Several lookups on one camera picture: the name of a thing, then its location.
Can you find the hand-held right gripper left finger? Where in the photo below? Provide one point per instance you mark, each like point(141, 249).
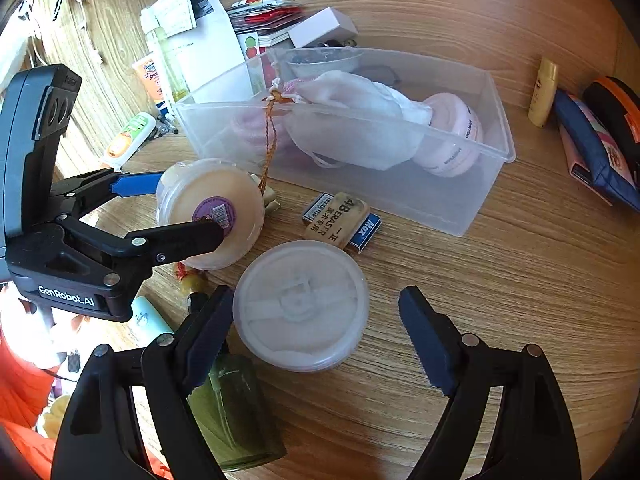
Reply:
point(209, 332)

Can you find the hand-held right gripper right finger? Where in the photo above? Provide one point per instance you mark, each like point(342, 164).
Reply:
point(425, 332)

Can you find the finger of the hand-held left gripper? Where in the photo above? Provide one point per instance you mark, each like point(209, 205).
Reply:
point(136, 183)
point(190, 237)

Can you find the cream jar with purple label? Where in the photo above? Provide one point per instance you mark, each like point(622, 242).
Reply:
point(212, 187)

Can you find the white round lidded container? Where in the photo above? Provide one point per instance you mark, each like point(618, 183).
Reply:
point(300, 305)

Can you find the clear plastic storage box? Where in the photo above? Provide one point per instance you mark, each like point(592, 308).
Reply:
point(400, 195)

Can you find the wooden desktop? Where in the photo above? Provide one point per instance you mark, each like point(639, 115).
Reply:
point(500, 285)

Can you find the red and yellow charm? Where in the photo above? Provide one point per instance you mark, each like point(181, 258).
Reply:
point(190, 277)

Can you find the green white tube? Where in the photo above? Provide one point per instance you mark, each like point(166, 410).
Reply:
point(127, 140)

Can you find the light blue tube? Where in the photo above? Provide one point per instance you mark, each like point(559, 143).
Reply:
point(150, 320)

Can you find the green glass bottle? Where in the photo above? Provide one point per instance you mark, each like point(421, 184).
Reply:
point(235, 420)

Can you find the orange and white sunscreen tube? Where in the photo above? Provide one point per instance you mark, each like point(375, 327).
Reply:
point(150, 80)

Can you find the blue staple box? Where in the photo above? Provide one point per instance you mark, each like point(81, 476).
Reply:
point(369, 232)

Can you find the clear bottle with yellow liquid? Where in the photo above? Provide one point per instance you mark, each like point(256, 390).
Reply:
point(167, 60)

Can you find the beige eraser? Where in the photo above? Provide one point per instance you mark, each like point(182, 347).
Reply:
point(337, 220)

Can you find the pink round case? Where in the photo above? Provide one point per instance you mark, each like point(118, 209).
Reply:
point(457, 115)
point(445, 160)

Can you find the orange cloth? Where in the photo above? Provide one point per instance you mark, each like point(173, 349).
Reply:
point(20, 395)

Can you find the stack of red packets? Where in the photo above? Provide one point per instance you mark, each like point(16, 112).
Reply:
point(265, 15)

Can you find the white cloth pouch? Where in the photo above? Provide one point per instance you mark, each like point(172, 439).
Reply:
point(360, 110)

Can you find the white bowl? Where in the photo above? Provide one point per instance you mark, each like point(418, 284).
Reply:
point(320, 60)

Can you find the pink booklet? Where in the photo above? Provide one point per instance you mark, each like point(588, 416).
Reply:
point(575, 160)

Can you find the navy blue pouch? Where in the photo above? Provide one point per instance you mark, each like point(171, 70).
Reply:
point(595, 160)

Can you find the small white box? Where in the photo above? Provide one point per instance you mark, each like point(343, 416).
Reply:
point(322, 27)

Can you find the small yellow bottle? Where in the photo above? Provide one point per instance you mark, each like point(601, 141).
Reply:
point(544, 92)

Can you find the black and orange pouch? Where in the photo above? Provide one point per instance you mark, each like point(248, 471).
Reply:
point(617, 105)

